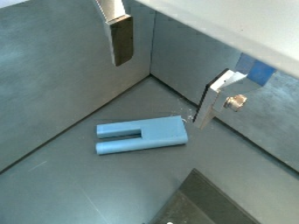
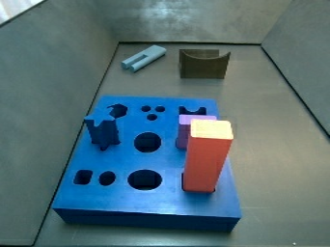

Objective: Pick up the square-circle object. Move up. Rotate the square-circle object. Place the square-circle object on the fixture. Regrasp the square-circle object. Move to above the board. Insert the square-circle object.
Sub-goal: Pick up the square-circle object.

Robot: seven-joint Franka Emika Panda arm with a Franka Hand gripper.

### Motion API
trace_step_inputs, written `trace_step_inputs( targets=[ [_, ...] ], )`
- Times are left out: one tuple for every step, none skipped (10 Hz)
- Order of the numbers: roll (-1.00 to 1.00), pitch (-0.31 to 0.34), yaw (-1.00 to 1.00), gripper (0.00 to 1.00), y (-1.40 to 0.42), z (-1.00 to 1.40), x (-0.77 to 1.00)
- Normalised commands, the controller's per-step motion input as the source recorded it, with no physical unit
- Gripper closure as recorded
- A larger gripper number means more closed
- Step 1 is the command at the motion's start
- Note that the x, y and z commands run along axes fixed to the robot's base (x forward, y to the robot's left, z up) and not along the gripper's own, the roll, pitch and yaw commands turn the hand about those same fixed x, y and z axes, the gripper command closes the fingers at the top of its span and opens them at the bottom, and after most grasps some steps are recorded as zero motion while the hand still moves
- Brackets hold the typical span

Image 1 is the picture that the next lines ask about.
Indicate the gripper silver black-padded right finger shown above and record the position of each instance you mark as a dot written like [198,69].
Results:
[224,92]

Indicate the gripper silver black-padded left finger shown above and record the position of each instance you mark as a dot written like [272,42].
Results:
[119,25]

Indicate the light blue square-circle object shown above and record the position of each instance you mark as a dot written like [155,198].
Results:
[158,132]

